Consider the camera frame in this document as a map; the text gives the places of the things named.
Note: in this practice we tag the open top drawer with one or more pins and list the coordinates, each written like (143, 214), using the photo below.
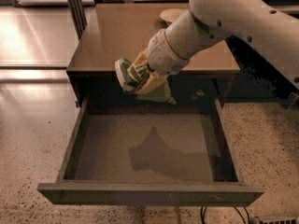
(150, 155)

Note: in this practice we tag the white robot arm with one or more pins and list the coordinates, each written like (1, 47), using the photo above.
(273, 34)

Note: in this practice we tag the round drawer knob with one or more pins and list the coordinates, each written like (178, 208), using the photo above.
(197, 94)

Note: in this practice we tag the green jalapeno chip bag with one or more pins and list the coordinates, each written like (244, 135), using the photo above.
(160, 95)

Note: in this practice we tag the beige ceramic bowl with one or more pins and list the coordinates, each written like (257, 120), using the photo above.
(170, 15)

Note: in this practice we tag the brown drawer cabinet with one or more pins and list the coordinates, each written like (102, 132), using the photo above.
(123, 30)

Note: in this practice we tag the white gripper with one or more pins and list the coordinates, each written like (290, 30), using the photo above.
(163, 56)

